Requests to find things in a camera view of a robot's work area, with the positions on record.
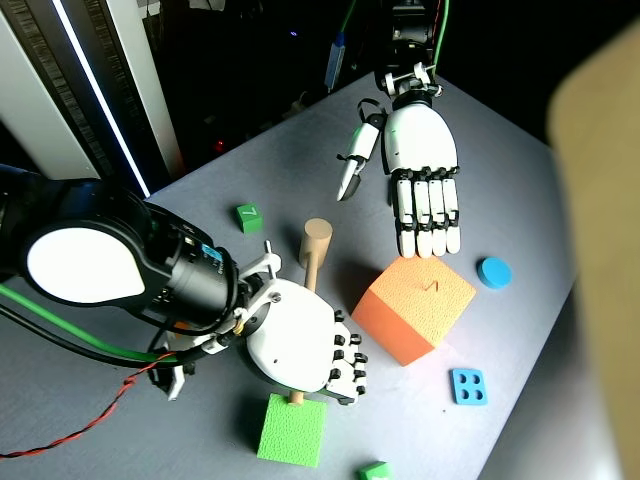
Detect red and black twisted wire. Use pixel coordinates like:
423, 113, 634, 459
0, 351, 180, 459

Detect small green number 7 block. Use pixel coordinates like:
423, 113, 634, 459
235, 203, 264, 235

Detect thick black cable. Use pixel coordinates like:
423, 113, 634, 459
0, 303, 201, 370

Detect blue disc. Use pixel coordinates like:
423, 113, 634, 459
475, 257, 514, 291

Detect wooden mallet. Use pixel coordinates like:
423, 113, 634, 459
287, 217, 334, 406

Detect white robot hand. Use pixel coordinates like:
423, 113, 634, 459
335, 98, 462, 260
239, 277, 370, 407

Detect small green letter Y block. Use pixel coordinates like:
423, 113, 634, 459
355, 460, 394, 480

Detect large orange foam cube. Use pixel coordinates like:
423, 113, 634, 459
350, 254, 478, 368

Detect large green foam cube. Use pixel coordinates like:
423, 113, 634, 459
256, 392, 329, 469

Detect blue square four-hole block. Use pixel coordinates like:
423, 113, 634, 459
451, 368, 490, 405

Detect blue and white connector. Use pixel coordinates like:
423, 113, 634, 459
323, 31, 348, 92

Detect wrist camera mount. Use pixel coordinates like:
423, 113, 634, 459
148, 344, 197, 402

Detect thick green cable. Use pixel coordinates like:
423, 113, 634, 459
0, 282, 177, 364

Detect grey table cloth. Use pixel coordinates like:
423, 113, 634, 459
0, 69, 581, 480

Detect white post with light strip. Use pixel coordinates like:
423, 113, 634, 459
0, 0, 187, 200

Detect thin green cable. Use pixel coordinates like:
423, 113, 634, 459
431, 0, 451, 72

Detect blurred tan board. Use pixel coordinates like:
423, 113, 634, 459
547, 19, 640, 480

